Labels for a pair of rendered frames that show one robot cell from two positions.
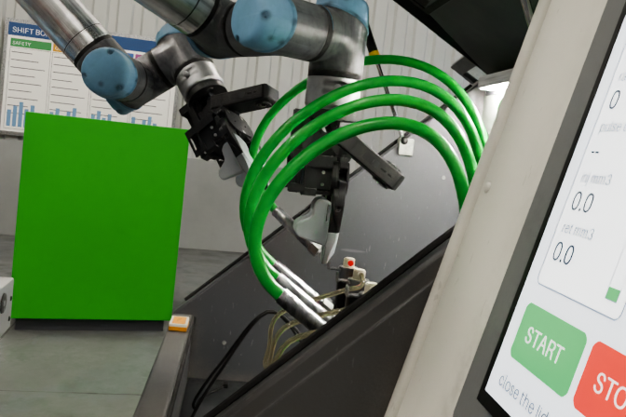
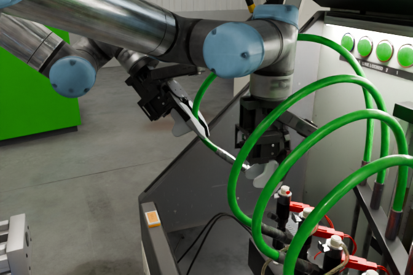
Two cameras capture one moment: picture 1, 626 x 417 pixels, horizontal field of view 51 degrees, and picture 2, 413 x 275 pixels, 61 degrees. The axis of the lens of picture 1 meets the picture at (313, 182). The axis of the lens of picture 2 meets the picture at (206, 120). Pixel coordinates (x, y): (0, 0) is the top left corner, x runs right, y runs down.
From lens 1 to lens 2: 0.48 m
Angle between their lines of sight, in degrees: 22
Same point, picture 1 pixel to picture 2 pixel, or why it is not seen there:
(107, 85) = (77, 90)
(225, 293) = (171, 183)
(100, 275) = (31, 108)
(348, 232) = not seen: hidden behind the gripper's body
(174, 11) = (146, 46)
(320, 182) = (271, 152)
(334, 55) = (279, 60)
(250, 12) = (227, 51)
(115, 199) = not seen: hidden behind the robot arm
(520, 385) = not seen: outside the picture
